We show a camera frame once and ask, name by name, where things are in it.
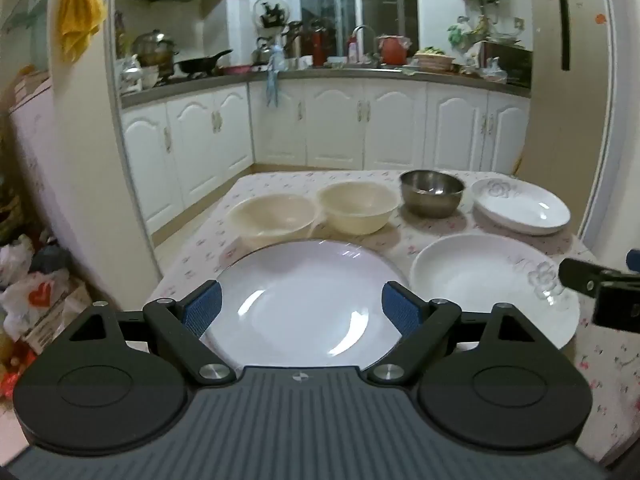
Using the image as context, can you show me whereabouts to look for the yellow towel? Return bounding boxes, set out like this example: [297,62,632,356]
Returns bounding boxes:
[57,0,107,63]

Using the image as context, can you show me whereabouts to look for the red thermos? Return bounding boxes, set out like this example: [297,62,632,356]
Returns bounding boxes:
[311,30,328,67]

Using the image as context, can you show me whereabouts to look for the cream plastic bowl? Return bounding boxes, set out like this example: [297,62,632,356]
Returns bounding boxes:
[316,181,399,235]
[226,192,317,253]

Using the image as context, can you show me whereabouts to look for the steel kettle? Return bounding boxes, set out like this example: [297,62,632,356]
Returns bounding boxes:
[252,37,281,66]

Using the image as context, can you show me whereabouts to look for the white plate with grey flower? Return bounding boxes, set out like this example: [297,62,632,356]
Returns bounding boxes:
[470,177,572,236]
[409,232,581,356]

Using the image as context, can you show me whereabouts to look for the stainless steel bowl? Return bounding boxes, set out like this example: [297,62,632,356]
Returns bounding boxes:
[399,169,467,219]

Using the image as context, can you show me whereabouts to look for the black frying pan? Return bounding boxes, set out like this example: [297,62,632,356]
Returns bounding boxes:
[175,49,234,77]

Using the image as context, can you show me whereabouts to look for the beige refrigerator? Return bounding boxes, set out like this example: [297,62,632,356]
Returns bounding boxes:
[520,0,621,241]

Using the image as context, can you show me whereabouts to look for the red cooking pot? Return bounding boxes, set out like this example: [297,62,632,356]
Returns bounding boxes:
[377,34,412,66]

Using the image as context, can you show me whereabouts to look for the white plastic bag red print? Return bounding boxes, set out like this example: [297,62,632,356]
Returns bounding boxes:
[0,270,71,341]

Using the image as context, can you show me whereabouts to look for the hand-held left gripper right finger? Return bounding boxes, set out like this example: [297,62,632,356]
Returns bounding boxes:
[367,281,563,387]

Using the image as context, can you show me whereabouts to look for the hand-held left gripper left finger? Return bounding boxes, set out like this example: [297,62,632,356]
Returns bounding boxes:
[52,280,237,388]

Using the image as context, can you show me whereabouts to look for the cherry print tablecloth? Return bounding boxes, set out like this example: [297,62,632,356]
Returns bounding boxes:
[147,167,640,466]

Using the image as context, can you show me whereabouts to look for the steel stockpot with lid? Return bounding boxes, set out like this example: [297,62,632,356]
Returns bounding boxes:
[131,30,180,78]

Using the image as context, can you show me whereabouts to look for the white kitchen base cabinets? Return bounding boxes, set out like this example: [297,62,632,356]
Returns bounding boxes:
[121,80,531,233]

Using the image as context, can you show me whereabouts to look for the basket of vegetables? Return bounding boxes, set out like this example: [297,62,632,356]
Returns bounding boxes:
[414,47,456,72]

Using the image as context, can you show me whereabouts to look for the large plain white plate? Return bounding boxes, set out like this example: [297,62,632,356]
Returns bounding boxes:
[202,240,411,371]

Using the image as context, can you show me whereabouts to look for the grey kitchen countertop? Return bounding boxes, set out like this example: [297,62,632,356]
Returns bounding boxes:
[121,62,531,108]

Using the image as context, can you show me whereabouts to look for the blue hanging cloth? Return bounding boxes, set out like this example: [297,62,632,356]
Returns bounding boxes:
[265,52,281,108]

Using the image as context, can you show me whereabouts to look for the kitchen faucet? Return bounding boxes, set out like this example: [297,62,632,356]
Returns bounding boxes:
[352,24,381,63]

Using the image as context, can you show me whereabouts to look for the small white pot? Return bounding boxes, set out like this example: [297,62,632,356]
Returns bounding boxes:
[120,57,146,93]

